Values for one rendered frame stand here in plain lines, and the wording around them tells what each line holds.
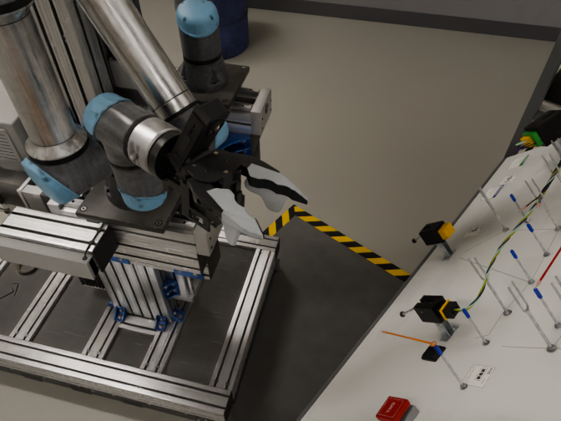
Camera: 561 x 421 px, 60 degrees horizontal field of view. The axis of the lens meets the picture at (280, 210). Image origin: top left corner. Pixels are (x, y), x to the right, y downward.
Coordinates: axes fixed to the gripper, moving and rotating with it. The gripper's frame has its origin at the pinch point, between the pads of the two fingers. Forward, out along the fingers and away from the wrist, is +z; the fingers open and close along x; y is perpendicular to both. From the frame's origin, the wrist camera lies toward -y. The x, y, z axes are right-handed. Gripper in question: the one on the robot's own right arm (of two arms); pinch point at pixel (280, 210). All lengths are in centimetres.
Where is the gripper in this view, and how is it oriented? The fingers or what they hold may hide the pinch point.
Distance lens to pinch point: 57.8
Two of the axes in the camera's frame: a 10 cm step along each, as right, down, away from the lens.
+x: -6.3, 4.7, -6.2
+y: -0.9, 7.4, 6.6
